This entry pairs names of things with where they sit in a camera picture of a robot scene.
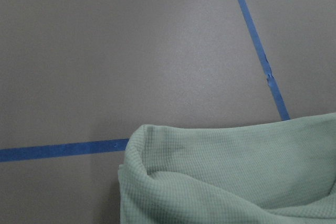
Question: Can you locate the olive green long-sleeve shirt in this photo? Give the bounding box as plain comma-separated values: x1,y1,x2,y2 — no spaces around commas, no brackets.
118,113,335,223

